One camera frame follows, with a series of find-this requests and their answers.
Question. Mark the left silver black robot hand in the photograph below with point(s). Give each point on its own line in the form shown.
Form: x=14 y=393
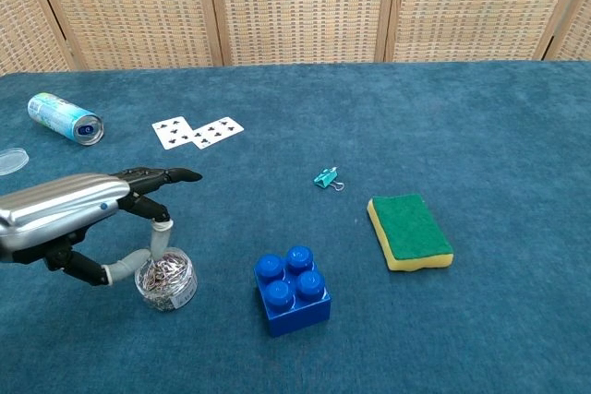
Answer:
x=55 y=205

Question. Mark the clear round paperclip container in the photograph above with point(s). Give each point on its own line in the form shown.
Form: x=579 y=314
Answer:
x=168 y=285

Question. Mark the clear round plastic lid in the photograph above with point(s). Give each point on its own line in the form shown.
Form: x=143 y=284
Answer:
x=11 y=161

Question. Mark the blue printed drink can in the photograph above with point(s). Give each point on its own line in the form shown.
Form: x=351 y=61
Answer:
x=57 y=115

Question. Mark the six of clubs card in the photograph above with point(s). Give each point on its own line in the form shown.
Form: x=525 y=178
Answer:
x=173 y=132

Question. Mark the playing cards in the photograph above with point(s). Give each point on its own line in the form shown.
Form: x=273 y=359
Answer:
x=219 y=128

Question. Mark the woven bamboo screen panel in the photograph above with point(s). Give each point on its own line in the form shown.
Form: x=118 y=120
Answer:
x=579 y=29
x=23 y=20
x=300 y=6
x=471 y=6
x=134 y=6

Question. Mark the blue plastic building block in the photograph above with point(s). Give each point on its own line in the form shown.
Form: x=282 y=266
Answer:
x=295 y=306

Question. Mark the teal binder clip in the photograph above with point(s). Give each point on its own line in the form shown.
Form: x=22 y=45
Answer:
x=324 y=178

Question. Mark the blue carpet table mat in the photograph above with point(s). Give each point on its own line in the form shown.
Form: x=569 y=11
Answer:
x=369 y=135

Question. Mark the green yellow sponge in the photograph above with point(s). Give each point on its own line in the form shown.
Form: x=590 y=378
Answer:
x=408 y=228

